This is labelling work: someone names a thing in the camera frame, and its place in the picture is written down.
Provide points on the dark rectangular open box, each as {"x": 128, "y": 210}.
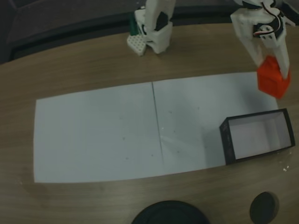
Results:
{"x": 225, "y": 140}

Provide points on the black round lamp base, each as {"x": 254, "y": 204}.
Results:
{"x": 170, "y": 214}

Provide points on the white paper sheet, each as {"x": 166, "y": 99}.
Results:
{"x": 191, "y": 112}
{"x": 93, "y": 135}

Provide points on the orange cube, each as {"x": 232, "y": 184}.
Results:
{"x": 271, "y": 81}

